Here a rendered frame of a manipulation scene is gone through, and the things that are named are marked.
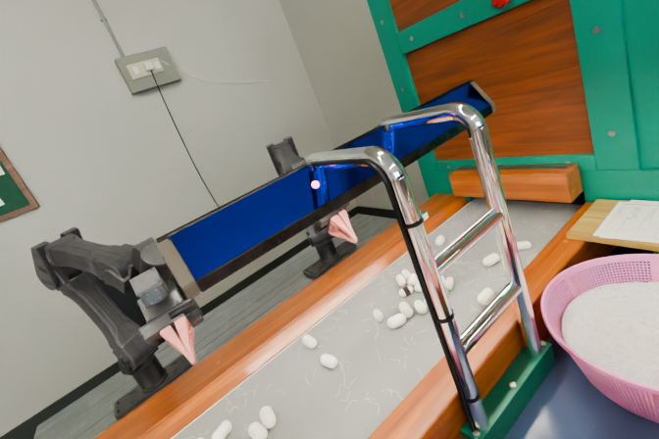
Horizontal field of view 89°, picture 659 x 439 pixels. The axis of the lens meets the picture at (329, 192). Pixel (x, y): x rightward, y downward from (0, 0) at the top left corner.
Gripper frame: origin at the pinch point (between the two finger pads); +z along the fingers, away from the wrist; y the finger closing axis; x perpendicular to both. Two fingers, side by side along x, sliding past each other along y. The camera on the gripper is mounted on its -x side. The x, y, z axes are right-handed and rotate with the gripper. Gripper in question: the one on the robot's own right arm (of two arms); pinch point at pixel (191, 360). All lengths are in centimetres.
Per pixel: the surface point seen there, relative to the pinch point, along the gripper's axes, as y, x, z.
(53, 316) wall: -64, 145, -128
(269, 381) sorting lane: 9.1, 6.7, 9.9
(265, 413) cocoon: 5.7, -0.4, 14.8
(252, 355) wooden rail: 9.2, 9.8, 3.0
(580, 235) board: 67, -16, 30
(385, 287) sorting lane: 40.4, 6.3, 10.2
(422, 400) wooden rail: 23.1, -12.9, 29.0
